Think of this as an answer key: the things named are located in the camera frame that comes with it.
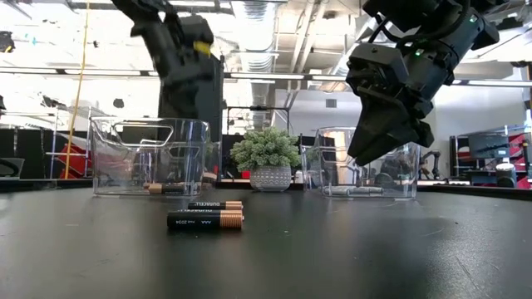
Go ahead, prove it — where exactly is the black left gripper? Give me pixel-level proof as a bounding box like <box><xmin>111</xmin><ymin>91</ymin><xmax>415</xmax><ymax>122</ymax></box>
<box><xmin>131</xmin><ymin>14</ymin><xmax>217</xmax><ymax>120</ymax></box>

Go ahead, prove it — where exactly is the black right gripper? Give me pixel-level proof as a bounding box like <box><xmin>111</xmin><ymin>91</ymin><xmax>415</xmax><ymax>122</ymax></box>
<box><xmin>347</xmin><ymin>16</ymin><xmax>500</xmax><ymax>167</ymax></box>

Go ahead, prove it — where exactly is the clear plastic bin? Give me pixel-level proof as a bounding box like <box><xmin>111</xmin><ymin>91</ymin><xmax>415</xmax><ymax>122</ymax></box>
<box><xmin>302</xmin><ymin>126</ymin><xmax>421</xmax><ymax>199</ymax></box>
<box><xmin>90</xmin><ymin>117</ymin><xmax>213</xmax><ymax>197</ymax></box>

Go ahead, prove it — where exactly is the silver battery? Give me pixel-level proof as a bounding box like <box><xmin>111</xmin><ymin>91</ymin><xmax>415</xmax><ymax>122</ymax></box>
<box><xmin>322</xmin><ymin>185</ymin><xmax>386</xmax><ymax>197</ymax></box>

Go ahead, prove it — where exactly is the black copper battery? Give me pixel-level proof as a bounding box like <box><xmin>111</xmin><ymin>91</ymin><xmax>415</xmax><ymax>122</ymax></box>
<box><xmin>166</xmin><ymin>209</ymin><xmax>244</xmax><ymax>231</ymax></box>
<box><xmin>187</xmin><ymin>200</ymin><xmax>244</xmax><ymax>211</ymax></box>
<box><xmin>145</xmin><ymin>182</ymin><xmax>186</xmax><ymax>195</ymax></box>

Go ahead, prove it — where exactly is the black computer monitor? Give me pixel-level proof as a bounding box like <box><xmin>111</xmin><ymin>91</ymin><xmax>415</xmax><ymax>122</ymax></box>
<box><xmin>468</xmin><ymin>131</ymin><xmax>511</xmax><ymax>159</ymax></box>

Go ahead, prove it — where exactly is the green succulent in grey pot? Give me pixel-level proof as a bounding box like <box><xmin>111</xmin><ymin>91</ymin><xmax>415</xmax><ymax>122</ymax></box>
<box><xmin>229</xmin><ymin>127</ymin><xmax>302</xmax><ymax>193</ymax></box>

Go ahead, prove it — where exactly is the white domed dark device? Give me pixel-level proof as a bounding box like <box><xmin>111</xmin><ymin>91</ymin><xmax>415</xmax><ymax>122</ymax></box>
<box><xmin>495</xmin><ymin>163</ymin><xmax>516</xmax><ymax>188</ymax></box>

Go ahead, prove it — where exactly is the black red toolbox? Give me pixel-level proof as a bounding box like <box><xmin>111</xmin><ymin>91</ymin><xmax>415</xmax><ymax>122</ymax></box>
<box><xmin>56</xmin><ymin>132</ymin><xmax>126</xmax><ymax>180</ymax></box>

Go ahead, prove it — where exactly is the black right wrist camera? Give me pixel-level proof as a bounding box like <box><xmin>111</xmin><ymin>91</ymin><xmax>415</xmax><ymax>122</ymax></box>
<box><xmin>346</xmin><ymin>42</ymin><xmax>411</xmax><ymax>100</ymax></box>

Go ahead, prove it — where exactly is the corrugated silver ceiling duct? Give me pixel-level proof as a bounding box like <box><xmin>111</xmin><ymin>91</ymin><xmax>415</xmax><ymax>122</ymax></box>
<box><xmin>240</xmin><ymin>0</ymin><xmax>276</xmax><ymax>130</ymax></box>

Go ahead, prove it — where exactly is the smooth silver ceiling duct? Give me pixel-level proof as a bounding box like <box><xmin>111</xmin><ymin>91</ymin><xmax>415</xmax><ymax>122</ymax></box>
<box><xmin>332</xmin><ymin>12</ymin><xmax>375</xmax><ymax>76</ymax></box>

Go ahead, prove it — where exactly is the metal rack frame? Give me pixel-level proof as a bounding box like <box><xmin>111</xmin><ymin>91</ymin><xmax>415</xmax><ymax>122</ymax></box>
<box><xmin>44</xmin><ymin>106</ymin><xmax>91</xmax><ymax>180</ymax></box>

